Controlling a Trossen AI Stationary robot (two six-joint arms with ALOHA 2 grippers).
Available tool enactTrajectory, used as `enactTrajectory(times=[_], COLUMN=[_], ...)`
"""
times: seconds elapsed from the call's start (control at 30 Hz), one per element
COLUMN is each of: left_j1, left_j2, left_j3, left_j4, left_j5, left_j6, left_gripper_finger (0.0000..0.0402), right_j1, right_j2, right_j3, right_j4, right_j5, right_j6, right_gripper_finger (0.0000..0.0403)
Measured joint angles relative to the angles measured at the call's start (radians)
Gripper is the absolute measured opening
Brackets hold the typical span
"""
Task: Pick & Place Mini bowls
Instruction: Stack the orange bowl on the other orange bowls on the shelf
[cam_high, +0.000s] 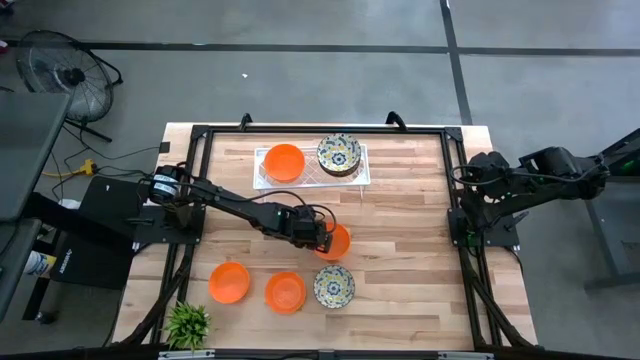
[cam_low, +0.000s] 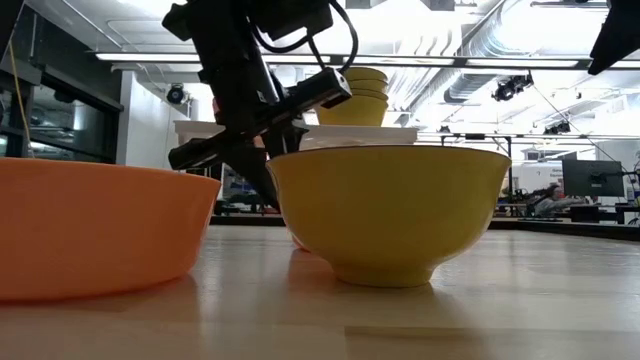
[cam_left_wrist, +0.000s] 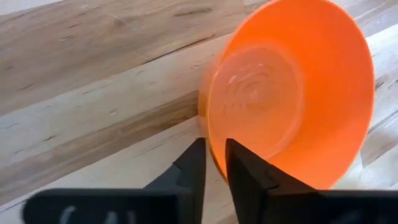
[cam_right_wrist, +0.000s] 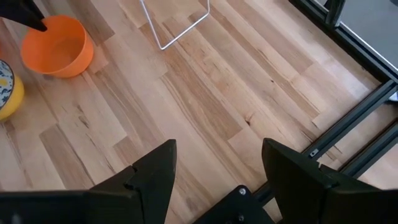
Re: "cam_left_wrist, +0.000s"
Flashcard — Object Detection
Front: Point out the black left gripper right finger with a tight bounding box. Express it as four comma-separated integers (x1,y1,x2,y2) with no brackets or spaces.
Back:
226,139,398,224

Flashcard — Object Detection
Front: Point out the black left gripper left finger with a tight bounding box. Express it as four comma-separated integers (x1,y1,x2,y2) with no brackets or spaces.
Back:
23,138,206,224

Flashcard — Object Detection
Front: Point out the orange plastic bowl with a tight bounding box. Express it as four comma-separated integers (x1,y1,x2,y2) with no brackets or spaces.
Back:
197,0,376,190

